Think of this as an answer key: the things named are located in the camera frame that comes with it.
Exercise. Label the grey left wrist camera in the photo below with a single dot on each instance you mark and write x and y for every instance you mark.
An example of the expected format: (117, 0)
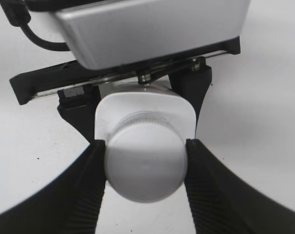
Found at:
(111, 33)

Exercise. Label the white yili changqing yogurt bottle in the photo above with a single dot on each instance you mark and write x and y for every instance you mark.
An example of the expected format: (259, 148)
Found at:
(155, 103)

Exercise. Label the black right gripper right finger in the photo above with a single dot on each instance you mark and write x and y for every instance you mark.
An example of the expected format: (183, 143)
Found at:
(222, 203)

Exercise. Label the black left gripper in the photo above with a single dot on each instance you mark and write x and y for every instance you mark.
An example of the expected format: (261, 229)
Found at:
(77, 105)

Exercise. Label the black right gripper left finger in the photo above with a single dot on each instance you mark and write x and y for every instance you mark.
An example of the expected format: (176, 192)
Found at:
(68, 205)

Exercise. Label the white screw bottle cap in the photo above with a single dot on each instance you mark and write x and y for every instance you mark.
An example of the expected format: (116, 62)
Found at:
(145, 160)

